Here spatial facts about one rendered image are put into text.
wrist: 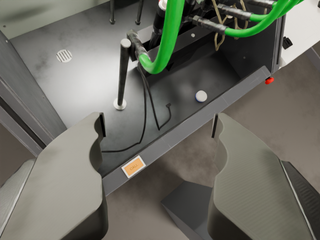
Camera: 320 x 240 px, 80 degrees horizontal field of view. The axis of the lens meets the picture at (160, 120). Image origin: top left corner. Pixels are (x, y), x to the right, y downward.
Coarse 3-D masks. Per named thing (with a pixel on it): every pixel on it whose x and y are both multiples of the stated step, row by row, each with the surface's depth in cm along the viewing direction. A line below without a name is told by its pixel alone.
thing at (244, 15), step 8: (296, 0) 34; (224, 8) 46; (232, 8) 45; (288, 8) 36; (232, 16) 46; (240, 16) 44; (248, 16) 42; (256, 16) 41; (264, 16) 40; (280, 16) 38
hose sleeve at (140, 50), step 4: (132, 36) 33; (136, 36) 33; (136, 40) 32; (136, 44) 31; (140, 44) 31; (136, 48) 30; (140, 48) 30; (144, 48) 30; (136, 52) 30; (140, 52) 29; (144, 52) 29; (136, 56) 30; (148, 56) 29
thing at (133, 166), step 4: (136, 160) 46; (132, 164) 46; (136, 164) 46; (140, 164) 46; (124, 168) 45; (128, 168) 45; (132, 168) 46; (136, 168) 46; (128, 172) 45; (132, 172) 45
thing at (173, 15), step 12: (168, 0) 15; (180, 0) 15; (168, 12) 16; (180, 12) 16; (168, 24) 16; (168, 36) 17; (168, 48) 18; (144, 60) 27; (156, 60) 21; (168, 60) 20; (156, 72) 23
